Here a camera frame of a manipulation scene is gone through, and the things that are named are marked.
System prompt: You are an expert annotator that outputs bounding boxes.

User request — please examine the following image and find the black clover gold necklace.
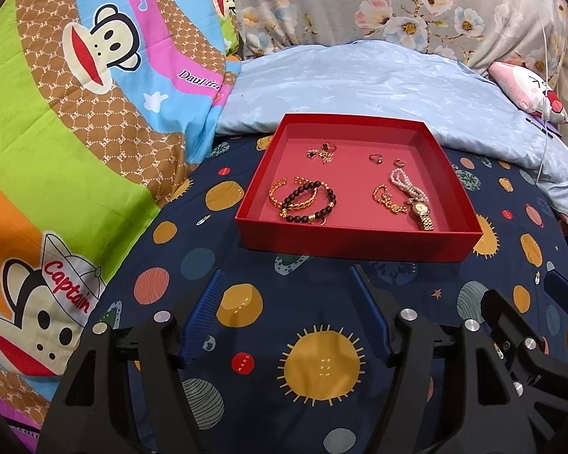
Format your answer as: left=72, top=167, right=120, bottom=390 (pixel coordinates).
left=305, top=141, right=339, bottom=165

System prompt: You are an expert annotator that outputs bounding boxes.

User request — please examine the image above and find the light blue pillow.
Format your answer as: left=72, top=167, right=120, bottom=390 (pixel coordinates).
left=216, top=40, right=568, bottom=216

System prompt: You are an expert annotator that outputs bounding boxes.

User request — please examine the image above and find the pearl bracelet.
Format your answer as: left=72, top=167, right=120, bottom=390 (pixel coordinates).
left=390, top=167, right=430, bottom=205

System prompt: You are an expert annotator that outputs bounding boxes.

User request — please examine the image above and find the red cardboard tray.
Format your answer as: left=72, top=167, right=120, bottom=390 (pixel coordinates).
left=236, top=114, right=482, bottom=263

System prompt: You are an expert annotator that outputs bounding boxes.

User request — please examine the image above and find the gold wristwatch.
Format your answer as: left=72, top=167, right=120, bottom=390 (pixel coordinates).
left=409, top=199, right=434, bottom=232

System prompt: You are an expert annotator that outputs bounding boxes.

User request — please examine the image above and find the black bead bracelet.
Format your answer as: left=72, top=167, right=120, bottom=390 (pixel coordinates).
left=282, top=179, right=338, bottom=225

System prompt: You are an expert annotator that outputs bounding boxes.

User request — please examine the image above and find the colourful monkey cartoon blanket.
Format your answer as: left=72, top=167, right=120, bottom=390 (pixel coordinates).
left=0, top=0, right=238, bottom=453

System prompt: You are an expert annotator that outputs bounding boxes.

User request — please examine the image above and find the grey floral duvet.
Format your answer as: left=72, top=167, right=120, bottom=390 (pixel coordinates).
left=235, top=0, right=568, bottom=84

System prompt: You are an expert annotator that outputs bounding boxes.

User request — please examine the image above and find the pink cat plush pillow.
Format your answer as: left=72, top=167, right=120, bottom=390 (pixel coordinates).
left=487, top=62, right=568, bottom=126

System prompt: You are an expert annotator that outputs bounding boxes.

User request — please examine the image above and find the thin gold chain bracelet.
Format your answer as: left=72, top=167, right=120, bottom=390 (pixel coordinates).
left=371, top=183, right=409, bottom=215

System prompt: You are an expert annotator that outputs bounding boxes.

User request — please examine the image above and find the navy planet print bedsheet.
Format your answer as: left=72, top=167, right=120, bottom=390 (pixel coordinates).
left=95, top=136, right=568, bottom=453

